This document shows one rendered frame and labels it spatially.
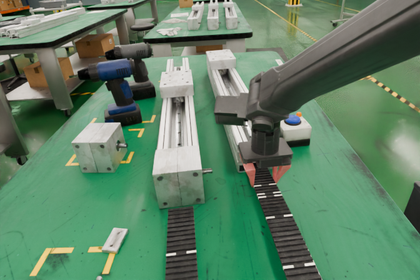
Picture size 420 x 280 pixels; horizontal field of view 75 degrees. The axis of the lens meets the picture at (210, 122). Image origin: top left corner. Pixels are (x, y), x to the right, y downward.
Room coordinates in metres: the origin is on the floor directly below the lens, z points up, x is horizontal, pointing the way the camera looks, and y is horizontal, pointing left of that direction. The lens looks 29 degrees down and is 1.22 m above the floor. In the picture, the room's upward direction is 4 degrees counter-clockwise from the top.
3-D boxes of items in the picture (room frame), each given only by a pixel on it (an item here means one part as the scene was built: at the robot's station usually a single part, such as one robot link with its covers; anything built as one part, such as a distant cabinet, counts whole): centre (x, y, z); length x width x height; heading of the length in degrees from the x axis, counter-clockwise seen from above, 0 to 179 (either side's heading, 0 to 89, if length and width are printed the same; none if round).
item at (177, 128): (0.93, 0.11, 0.82); 0.80 x 0.10 x 0.09; 4
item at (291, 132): (0.67, -0.22, 0.81); 0.10 x 0.08 x 0.06; 94
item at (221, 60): (1.19, -0.07, 0.87); 0.16 x 0.11 x 0.07; 4
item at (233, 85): (0.94, -0.08, 0.82); 0.80 x 0.10 x 0.09; 4
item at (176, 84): (0.93, 0.11, 0.87); 0.16 x 0.11 x 0.07; 4
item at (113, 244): (0.36, 0.20, 0.78); 0.05 x 0.03 x 0.01; 169
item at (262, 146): (0.48, -0.11, 0.91); 0.10 x 0.07 x 0.07; 94
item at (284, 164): (0.48, -0.12, 0.84); 0.07 x 0.07 x 0.09; 4
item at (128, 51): (1.07, 0.31, 0.89); 0.20 x 0.08 x 0.22; 108
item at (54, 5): (5.36, 2.53, 0.50); 1.03 x 0.55 x 1.01; 2
